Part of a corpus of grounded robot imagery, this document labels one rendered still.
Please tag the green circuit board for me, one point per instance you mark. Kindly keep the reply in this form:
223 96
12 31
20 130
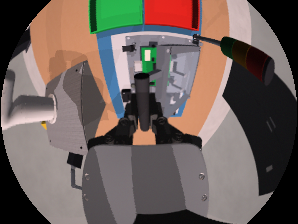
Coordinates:
149 61

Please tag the green bin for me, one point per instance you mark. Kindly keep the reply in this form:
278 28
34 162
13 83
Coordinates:
107 13

